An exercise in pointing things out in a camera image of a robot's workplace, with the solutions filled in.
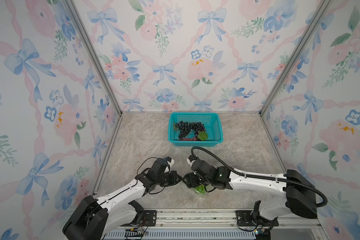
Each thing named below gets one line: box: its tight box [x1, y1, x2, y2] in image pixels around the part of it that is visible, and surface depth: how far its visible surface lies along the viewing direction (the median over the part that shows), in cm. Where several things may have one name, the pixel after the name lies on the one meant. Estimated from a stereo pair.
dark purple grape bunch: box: [175, 121, 206, 138], surface depth 106 cm
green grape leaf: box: [197, 131, 208, 141], surface depth 102 cm
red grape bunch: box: [179, 137, 199, 141], surface depth 102 cm
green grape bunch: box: [194, 184, 206, 195], surface depth 69 cm
